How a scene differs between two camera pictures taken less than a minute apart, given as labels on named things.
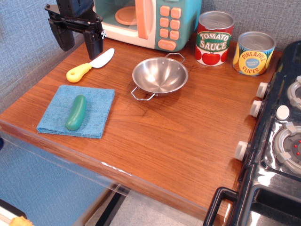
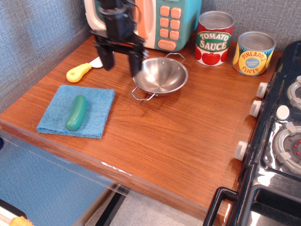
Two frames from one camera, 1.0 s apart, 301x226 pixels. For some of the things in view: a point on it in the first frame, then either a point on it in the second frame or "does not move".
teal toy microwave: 172,25 does not move
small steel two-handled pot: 159,76 does not move
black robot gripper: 79,14 to 118,36
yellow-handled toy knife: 75,74 does not move
